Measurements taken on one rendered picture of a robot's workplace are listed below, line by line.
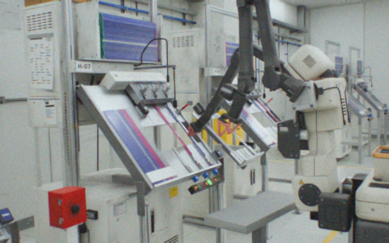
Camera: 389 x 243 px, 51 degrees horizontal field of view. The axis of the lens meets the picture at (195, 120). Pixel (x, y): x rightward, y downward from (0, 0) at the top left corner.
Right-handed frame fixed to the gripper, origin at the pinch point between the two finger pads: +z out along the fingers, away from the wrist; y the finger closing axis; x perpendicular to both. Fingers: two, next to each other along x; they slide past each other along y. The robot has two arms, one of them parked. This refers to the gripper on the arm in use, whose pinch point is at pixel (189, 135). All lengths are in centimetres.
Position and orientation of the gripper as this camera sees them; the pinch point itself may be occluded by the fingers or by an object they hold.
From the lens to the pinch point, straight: 259.9
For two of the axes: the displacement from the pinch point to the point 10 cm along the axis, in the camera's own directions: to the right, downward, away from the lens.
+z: -6.0, 6.5, 4.6
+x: 5.8, 7.5, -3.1
